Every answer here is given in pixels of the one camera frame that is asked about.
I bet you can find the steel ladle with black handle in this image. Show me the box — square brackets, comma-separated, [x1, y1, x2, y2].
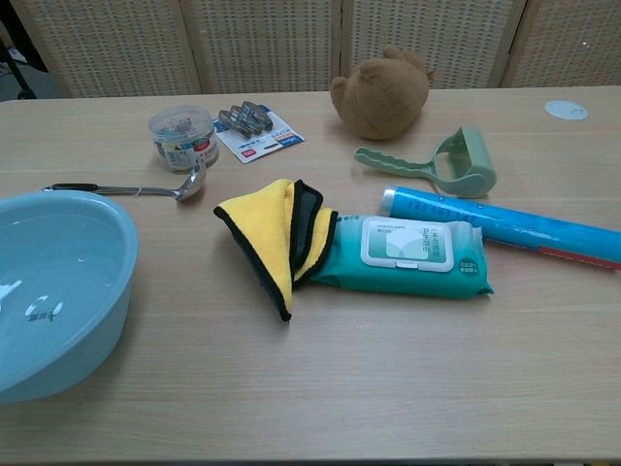
[41, 162, 209, 204]

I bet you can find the green wet wipes pack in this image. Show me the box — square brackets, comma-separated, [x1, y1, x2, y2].
[305, 213, 495, 300]

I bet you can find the yellow microfiber cloth black trim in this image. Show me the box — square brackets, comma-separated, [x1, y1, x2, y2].
[213, 179, 340, 322]

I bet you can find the carded pack of metal clips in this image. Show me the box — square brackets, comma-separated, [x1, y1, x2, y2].
[212, 100, 307, 165]

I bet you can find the brown plush toy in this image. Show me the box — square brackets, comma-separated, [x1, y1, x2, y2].
[330, 46, 438, 142]

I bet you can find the clear jar of binder clips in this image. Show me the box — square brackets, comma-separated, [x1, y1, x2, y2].
[147, 105, 220, 174]

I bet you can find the blue cylindrical roll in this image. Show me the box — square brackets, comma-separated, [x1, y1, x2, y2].
[380, 183, 621, 272]

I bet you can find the green lint roller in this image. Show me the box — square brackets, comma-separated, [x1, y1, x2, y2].
[353, 125, 500, 199]

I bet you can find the woven rattan folding screen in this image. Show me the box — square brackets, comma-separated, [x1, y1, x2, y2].
[14, 0, 621, 98]

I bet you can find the light blue plastic basin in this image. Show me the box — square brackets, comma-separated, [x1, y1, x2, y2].
[0, 189, 141, 406]

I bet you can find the white round grommet cap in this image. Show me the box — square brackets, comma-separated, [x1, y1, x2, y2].
[543, 99, 589, 120]

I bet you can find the black tripod stand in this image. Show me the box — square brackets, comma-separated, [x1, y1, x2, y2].
[0, 41, 31, 102]

